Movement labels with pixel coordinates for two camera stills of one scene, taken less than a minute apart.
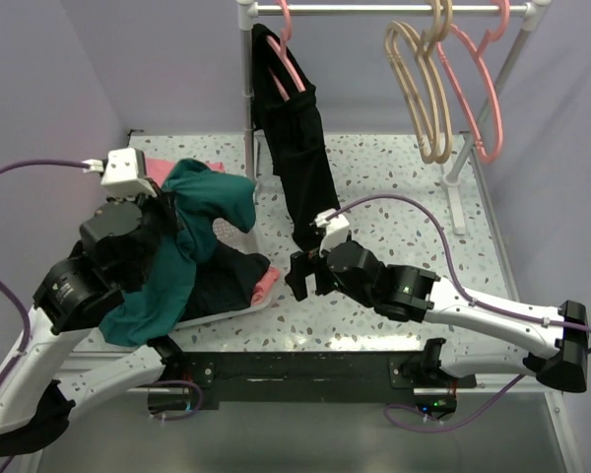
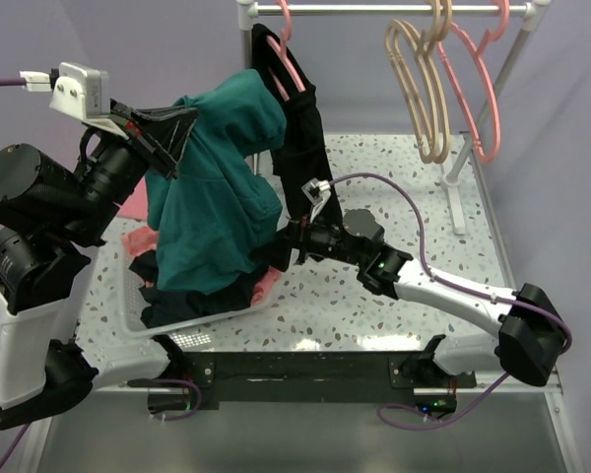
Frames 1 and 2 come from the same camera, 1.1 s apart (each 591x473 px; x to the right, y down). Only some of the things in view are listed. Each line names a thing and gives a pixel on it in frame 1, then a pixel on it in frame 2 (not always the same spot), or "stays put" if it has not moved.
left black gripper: [165, 201] → [169, 127]
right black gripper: [301, 264] → [300, 233]
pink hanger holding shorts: [285, 33] stays put
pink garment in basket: [262, 289] stays put
